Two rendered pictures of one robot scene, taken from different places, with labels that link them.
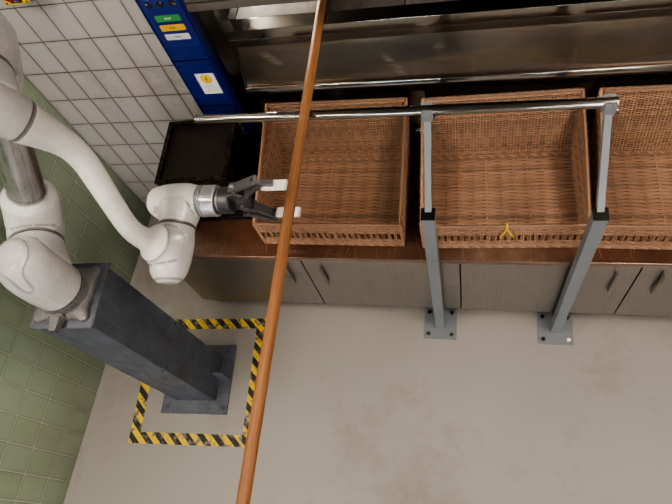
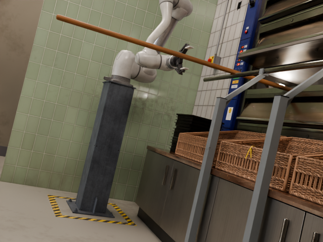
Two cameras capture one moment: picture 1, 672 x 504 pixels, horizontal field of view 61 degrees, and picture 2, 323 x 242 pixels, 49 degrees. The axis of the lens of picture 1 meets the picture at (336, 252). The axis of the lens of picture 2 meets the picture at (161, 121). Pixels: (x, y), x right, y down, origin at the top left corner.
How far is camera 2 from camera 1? 2.31 m
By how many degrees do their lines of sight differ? 70
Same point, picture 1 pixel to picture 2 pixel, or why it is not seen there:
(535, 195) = not seen: hidden behind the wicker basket
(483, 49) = not seen: outside the picture
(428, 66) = (303, 117)
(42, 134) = (165, 6)
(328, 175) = not seen: hidden behind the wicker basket
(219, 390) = (85, 211)
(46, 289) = (119, 61)
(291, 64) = (257, 110)
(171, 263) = (143, 52)
